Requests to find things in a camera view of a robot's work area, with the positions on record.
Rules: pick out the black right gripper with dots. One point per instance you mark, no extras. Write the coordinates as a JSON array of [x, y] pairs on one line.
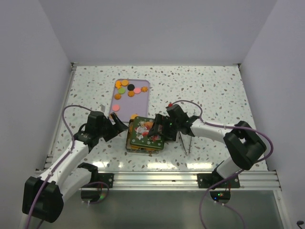
[[162, 120]]

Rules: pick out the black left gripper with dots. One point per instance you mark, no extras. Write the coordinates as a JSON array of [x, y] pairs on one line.
[[115, 129]]

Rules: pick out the gold cookie tin box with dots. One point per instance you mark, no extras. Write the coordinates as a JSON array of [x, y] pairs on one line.
[[133, 149]]

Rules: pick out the gold tin lid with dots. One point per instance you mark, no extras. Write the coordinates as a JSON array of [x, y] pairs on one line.
[[139, 134]]

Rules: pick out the metal tongs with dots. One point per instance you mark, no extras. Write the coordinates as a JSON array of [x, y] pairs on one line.
[[186, 142]]

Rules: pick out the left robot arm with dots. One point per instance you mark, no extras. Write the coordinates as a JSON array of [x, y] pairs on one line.
[[44, 196]]

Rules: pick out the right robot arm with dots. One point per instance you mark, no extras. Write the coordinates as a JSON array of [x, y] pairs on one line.
[[244, 145]]

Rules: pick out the round dotted cracker bottom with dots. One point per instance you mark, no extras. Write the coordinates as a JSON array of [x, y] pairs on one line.
[[133, 116]]

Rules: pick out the round dotted cracker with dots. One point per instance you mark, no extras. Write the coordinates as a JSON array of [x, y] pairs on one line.
[[124, 82], [133, 116]]

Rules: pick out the pink round cookie left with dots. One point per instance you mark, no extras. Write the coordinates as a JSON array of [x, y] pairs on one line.
[[115, 107]]

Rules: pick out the pink round cookie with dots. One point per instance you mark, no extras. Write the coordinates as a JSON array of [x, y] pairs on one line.
[[137, 90], [115, 107]]

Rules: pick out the orange swirl cookie left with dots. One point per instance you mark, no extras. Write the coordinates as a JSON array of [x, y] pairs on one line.
[[117, 96]]

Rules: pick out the lilac plastic tray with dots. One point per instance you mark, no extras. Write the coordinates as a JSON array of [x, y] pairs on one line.
[[138, 104]]

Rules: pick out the brown chip cookie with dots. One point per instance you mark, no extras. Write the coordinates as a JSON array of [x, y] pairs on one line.
[[131, 93]]

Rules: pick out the green round cookie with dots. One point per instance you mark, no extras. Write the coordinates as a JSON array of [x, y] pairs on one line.
[[121, 90]]

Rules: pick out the orange rosette cookie right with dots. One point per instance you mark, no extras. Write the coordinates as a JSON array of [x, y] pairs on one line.
[[144, 89]]

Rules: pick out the pink round cookie right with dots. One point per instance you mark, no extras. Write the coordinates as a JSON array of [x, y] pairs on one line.
[[137, 90]]

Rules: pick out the black sandwich cookie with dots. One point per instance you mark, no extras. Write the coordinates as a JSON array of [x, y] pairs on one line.
[[130, 87]]

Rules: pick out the orange fish cookie top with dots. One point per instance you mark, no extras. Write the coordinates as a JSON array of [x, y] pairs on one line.
[[118, 84]]

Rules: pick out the round dotted cracker top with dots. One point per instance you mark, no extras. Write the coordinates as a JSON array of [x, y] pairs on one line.
[[124, 82]]

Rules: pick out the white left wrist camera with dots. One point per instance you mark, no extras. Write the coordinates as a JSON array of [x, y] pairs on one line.
[[102, 107]]

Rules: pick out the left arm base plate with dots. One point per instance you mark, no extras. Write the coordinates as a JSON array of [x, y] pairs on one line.
[[103, 179]]

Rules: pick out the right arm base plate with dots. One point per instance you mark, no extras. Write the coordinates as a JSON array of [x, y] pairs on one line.
[[206, 180]]

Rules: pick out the aluminium front rail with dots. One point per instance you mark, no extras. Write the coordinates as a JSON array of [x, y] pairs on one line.
[[172, 181]]

